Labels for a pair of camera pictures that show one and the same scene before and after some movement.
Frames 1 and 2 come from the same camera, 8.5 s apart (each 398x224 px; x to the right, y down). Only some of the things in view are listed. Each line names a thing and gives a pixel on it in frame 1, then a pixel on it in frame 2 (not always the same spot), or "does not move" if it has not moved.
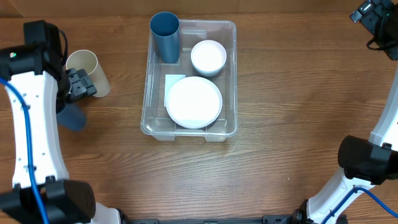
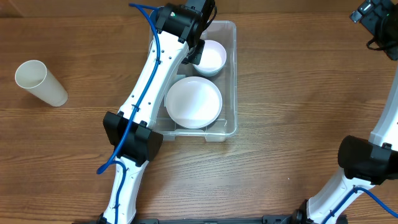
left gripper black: (81, 85) to (194, 52)
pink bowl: (208, 56) does not move
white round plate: (194, 102) does not move
